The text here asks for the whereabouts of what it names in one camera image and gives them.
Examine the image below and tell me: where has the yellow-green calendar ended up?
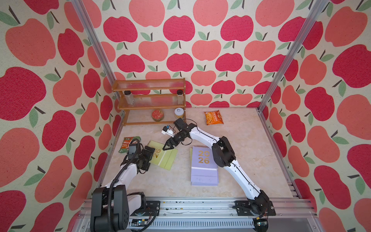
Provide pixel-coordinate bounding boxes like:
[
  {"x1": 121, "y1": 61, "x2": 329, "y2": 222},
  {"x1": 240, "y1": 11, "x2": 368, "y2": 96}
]
[{"x1": 148, "y1": 140, "x2": 178, "y2": 170}]

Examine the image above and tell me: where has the purple calendar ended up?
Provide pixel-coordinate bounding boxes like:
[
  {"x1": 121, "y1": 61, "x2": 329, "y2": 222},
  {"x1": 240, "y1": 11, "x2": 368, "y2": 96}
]
[
  {"x1": 191, "y1": 146, "x2": 217, "y2": 172},
  {"x1": 191, "y1": 168, "x2": 219, "y2": 186}
]

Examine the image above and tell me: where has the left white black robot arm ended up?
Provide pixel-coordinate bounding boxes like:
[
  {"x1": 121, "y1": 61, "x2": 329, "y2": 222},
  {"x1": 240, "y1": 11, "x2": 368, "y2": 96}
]
[{"x1": 90, "y1": 139, "x2": 157, "y2": 232}]

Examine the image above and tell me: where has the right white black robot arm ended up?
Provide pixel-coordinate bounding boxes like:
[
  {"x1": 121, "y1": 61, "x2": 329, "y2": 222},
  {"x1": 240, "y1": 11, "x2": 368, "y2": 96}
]
[{"x1": 161, "y1": 119, "x2": 272, "y2": 217}]

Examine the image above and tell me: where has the green red food packet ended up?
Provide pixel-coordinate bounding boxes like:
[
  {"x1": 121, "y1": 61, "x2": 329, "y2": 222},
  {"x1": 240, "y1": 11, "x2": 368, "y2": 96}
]
[{"x1": 118, "y1": 136, "x2": 141, "y2": 154}]

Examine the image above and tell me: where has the white lid yellow can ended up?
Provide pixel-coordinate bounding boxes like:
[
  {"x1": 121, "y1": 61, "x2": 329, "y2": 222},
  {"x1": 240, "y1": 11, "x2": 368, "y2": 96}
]
[{"x1": 174, "y1": 107, "x2": 185, "y2": 119}]

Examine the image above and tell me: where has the red flat tin can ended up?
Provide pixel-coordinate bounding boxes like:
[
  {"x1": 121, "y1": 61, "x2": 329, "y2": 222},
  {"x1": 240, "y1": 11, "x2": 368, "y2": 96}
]
[{"x1": 151, "y1": 109, "x2": 164, "y2": 122}]

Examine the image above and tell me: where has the right glass spice jar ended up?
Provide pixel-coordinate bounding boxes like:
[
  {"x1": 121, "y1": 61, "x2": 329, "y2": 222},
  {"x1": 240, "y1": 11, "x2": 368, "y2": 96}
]
[{"x1": 176, "y1": 90, "x2": 185, "y2": 105}]

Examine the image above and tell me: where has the glass spice jar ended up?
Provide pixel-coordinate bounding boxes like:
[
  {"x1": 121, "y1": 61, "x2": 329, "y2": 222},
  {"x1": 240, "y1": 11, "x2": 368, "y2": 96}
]
[
  {"x1": 176, "y1": 90, "x2": 185, "y2": 105},
  {"x1": 124, "y1": 90, "x2": 135, "y2": 105}
]

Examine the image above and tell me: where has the orange snack bag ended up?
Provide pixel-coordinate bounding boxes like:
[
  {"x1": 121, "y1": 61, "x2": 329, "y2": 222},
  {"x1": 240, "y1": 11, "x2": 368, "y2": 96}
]
[{"x1": 204, "y1": 110, "x2": 224, "y2": 126}]

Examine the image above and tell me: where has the wooden three-tier shelf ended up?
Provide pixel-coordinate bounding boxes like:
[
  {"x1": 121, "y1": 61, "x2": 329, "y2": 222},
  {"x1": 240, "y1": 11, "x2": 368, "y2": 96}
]
[{"x1": 112, "y1": 78, "x2": 186, "y2": 126}]

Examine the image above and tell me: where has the left glass spice jar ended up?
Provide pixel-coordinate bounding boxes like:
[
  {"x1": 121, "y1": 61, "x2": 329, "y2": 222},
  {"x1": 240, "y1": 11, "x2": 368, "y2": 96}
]
[{"x1": 124, "y1": 90, "x2": 135, "y2": 105}]

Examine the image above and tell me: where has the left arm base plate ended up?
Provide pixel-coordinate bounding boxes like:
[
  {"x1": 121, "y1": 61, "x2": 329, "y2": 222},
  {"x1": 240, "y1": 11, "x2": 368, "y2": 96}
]
[{"x1": 130, "y1": 200, "x2": 160, "y2": 217}]

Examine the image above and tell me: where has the aluminium front rail frame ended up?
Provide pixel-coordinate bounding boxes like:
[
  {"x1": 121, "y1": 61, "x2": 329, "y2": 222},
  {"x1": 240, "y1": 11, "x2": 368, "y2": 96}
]
[{"x1": 69, "y1": 197, "x2": 322, "y2": 232}]

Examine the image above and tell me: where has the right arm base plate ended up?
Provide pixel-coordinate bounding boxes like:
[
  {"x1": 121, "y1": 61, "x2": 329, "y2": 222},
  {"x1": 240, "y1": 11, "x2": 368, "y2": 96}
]
[{"x1": 232, "y1": 201, "x2": 276, "y2": 217}]

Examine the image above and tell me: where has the left aluminium corner post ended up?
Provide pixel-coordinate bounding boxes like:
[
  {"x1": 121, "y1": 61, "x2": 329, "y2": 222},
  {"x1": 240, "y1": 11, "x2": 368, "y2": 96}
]
[{"x1": 72, "y1": 0, "x2": 115, "y2": 86}]

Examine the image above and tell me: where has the aluminium corner post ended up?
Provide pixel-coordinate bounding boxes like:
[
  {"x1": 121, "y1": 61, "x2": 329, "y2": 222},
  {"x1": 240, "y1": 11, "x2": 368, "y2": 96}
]
[
  {"x1": 72, "y1": 0, "x2": 115, "y2": 86},
  {"x1": 257, "y1": 0, "x2": 329, "y2": 115}
]

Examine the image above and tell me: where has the right aluminium corner post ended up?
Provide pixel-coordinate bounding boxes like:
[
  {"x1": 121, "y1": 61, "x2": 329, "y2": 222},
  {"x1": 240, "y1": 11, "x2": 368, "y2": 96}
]
[{"x1": 257, "y1": 0, "x2": 329, "y2": 115}]

